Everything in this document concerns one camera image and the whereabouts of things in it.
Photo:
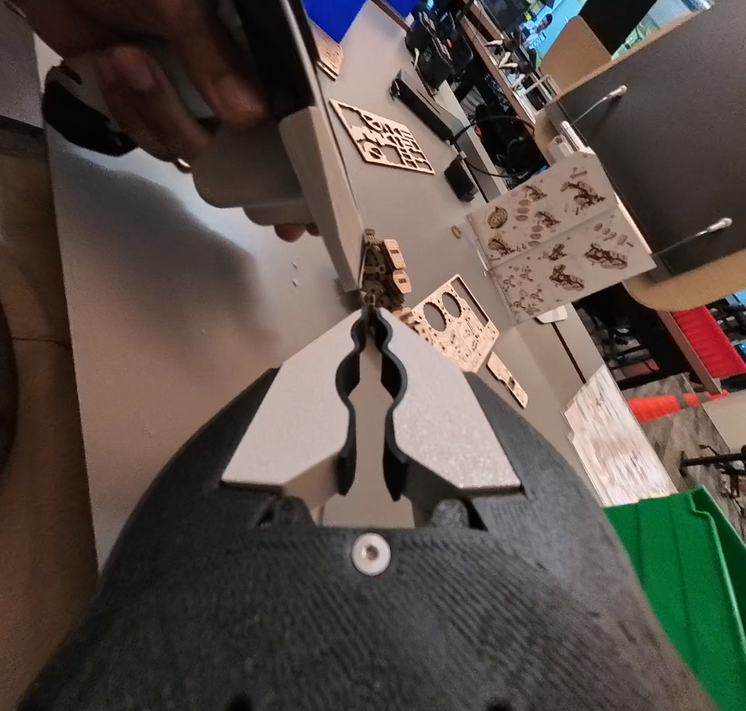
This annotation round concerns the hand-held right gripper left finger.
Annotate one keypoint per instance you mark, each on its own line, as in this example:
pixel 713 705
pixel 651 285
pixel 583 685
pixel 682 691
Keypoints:
pixel 274 431

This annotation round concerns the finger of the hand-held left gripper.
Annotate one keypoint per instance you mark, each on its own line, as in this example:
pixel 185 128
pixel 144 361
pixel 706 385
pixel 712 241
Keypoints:
pixel 250 169
pixel 335 198

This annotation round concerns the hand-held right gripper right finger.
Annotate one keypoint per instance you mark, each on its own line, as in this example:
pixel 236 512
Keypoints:
pixel 449 431

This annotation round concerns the brown wooden model vehicle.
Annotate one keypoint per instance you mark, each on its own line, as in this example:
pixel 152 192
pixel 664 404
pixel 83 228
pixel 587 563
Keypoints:
pixel 382 262

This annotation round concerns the grey desk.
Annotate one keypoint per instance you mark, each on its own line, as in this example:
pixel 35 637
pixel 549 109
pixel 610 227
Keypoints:
pixel 175 314

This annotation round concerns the person's left hand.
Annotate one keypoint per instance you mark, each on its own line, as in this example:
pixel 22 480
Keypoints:
pixel 116 11

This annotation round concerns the stacked uncut wooden sheets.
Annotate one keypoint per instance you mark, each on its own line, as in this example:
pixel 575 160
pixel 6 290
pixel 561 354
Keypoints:
pixel 329 52

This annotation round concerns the blue plastic bin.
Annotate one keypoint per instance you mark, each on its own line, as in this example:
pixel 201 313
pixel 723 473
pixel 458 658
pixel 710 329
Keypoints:
pixel 332 0

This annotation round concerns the small wooden sheet fragment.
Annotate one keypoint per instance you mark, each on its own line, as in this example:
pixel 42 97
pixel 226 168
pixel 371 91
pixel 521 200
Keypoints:
pixel 508 380

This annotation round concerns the emptied wooden cut-out sheet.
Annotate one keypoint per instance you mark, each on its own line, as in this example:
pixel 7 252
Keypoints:
pixel 344 115

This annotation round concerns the wooden sheet with round holes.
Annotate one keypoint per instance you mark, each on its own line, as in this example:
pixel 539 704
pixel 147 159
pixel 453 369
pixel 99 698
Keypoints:
pixel 460 326

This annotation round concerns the black power adapter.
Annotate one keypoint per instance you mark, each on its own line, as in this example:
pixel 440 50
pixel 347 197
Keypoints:
pixel 460 179

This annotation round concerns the black power strip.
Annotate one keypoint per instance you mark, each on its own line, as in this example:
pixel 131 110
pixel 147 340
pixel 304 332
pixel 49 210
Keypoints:
pixel 425 108

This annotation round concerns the white plastic piece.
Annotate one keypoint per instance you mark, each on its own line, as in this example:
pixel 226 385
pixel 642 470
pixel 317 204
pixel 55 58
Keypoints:
pixel 552 314

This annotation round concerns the printed instruction leaflet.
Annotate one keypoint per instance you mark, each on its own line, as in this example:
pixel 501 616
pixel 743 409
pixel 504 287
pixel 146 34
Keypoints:
pixel 612 437

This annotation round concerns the white printed cardboard box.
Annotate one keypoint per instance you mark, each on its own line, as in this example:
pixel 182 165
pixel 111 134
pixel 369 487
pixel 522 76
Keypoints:
pixel 559 239

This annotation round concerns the person's olive clothing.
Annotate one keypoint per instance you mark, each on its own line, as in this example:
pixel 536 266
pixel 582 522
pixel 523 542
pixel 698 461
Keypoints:
pixel 35 431

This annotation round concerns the red plastic bin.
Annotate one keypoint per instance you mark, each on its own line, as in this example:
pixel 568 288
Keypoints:
pixel 708 338

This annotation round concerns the brown cardboard box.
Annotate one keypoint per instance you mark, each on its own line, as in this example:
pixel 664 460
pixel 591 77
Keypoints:
pixel 574 52

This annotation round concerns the green plastic bin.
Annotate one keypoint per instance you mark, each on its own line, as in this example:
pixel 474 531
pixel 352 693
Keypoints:
pixel 687 594

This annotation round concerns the dark grey plywood cabinet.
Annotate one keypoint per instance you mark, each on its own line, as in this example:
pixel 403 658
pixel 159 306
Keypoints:
pixel 670 111

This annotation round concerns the black monitor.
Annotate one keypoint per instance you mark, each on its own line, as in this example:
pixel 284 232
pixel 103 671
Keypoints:
pixel 623 6

